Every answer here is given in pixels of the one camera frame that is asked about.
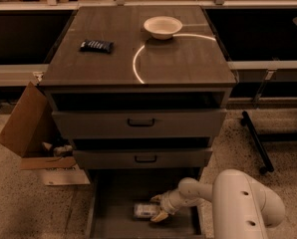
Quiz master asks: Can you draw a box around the clear blue plastic bottle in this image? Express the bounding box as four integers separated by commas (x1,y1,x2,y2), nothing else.
134,203,159,219

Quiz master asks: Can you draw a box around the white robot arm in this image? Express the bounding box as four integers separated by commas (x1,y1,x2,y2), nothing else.
150,169,285,239

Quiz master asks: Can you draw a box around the grey drawer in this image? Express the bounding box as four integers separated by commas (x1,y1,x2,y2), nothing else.
52,110,226,139
73,147,212,169

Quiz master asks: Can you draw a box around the white bowl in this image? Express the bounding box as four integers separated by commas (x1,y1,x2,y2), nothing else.
144,16,182,40

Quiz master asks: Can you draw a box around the open bottom drawer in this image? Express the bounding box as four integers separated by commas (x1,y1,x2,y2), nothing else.
86,168,204,239

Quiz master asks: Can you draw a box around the black metal bar stand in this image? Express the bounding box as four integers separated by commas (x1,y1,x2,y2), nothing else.
240,111,274,174

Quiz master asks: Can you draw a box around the dark snack packet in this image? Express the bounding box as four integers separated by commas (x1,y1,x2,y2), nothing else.
80,40,114,54

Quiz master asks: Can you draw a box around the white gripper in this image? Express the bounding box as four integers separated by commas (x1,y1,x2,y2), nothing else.
149,189,184,223

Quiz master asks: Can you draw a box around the brown cardboard box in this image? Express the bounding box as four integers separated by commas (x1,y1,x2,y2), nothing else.
0,83,76,170

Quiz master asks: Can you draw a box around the middle grey drawer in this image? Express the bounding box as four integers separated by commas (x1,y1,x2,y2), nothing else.
73,147,212,169

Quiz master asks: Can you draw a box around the top grey drawer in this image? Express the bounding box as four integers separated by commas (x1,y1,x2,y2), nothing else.
52,110,226,139

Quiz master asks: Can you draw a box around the dark wooden drawer cabinet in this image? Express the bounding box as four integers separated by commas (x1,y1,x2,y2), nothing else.
39,5,238,184

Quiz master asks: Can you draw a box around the white paper sheet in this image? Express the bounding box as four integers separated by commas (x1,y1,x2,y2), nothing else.
37,165,90,186

